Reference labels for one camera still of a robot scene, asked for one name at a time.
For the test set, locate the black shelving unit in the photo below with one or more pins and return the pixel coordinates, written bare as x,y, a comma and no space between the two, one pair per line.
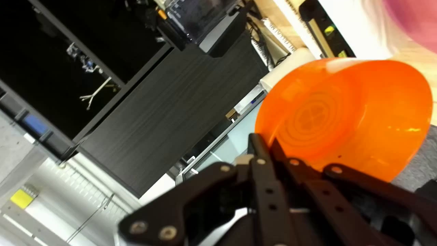
119,84

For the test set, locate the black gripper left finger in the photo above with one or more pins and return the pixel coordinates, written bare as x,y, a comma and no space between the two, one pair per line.
246,198

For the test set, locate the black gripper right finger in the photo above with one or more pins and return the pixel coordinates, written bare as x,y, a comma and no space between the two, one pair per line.
361,209

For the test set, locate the orange plastic bowl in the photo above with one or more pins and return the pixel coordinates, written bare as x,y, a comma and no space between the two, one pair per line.
371,115

